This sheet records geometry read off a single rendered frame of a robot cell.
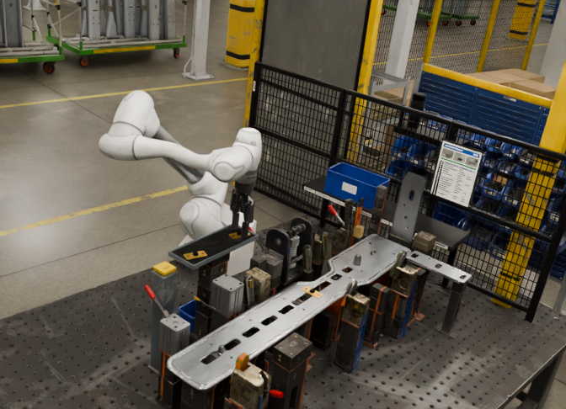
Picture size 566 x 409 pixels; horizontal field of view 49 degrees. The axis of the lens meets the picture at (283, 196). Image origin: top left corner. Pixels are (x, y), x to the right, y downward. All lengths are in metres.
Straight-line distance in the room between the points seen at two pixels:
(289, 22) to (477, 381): 3.29
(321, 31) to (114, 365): 3.13
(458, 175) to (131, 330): 1.71
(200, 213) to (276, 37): 2.61
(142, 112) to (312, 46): 2.51
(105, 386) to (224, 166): 0.94
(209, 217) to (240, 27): 7.32
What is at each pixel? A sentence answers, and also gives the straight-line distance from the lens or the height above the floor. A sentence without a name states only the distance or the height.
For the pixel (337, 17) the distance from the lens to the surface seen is 4.76.
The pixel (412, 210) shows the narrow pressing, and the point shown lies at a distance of 3.01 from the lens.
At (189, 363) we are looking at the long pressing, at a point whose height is 1.00.
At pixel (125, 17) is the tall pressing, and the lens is 10.25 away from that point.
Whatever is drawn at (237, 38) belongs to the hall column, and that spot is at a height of 0.49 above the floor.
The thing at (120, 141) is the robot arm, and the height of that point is 1.46.
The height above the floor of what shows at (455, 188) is 1.23.
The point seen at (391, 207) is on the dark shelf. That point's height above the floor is 1.03.
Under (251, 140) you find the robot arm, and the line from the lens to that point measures 2.31.
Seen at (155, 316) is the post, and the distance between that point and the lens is 2.39.
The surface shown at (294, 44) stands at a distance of 5.08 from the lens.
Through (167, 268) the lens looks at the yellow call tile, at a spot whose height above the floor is 1.16.
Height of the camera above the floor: 2.36
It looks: 24 degrees down
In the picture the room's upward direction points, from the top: 7 degrees clockwise
